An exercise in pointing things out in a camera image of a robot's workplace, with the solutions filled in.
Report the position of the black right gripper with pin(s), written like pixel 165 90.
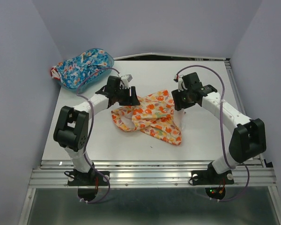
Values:
pixel 178 103

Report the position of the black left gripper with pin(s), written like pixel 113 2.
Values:
pixel 132 101

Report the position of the orange tulip print skirt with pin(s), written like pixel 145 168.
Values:
pixel 155 116

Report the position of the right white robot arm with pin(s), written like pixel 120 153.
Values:
pixel 248 136

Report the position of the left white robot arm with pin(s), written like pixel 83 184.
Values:
pixel 72 130

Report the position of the translucent blue plastic bin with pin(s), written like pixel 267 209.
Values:
pixel 89 82

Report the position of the blue floral print skirt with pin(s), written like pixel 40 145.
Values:
pixel 84 70

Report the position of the red and white floral skirt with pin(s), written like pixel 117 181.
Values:
pixel 55 74

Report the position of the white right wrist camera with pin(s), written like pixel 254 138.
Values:
pixel 179 80

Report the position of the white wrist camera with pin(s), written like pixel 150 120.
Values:
pixel 125 79
pixel 179 80

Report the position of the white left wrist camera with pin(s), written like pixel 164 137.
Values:
pixel 125 79

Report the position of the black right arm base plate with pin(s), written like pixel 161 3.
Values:
pixel 204 177

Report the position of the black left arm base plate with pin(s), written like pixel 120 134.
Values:
pixel 76 179

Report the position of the aluminium rail frame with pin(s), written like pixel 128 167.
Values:
pixel 149 178

